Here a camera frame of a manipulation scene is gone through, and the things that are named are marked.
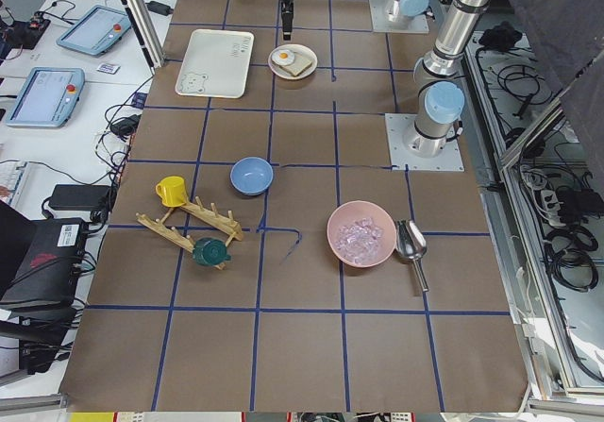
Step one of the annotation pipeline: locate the white round plate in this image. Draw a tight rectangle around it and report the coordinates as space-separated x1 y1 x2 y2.
268 43 318 80

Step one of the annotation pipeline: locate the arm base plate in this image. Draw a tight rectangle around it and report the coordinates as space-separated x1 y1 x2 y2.
384 113 464 172
369 0 429 34

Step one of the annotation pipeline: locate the dark green cup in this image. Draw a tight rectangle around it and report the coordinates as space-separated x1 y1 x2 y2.
193 237 231 266

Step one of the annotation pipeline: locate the wooden cup rack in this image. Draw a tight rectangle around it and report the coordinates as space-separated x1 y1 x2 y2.
136 195 245 271

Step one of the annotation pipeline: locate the yellow cup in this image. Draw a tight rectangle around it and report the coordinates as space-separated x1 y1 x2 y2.
155 176 189 208

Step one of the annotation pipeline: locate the bread slice on plate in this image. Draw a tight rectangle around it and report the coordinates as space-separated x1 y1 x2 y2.
278 53 312 76

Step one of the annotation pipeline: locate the black laptop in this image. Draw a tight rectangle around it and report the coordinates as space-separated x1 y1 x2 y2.
1 202 88 312

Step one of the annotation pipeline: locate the aluminium frame post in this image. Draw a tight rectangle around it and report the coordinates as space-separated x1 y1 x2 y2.
120 0 165 69

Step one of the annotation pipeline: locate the teach pendant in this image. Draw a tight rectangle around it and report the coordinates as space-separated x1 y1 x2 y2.
6 67 85 128
56 5 131 57

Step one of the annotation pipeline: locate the blue bowl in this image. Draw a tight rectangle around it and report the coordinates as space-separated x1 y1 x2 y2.
230 157 274 196

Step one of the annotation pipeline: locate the black power adapter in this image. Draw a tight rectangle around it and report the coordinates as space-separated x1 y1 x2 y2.
46 184 110 213

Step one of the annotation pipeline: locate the metal scoop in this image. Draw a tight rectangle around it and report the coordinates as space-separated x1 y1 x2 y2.
394 219 429 293

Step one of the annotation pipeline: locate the teach pendant near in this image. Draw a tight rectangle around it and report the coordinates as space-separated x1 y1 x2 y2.
6 67 85 128

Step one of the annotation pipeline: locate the teach pendant far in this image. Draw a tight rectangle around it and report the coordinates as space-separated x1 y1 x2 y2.
56 5 131 57

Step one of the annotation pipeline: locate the fried egg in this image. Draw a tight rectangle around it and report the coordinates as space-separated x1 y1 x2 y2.
271 49 295 66

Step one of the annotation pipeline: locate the cream bear tray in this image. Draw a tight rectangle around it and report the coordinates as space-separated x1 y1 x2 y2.
175 29 255 99

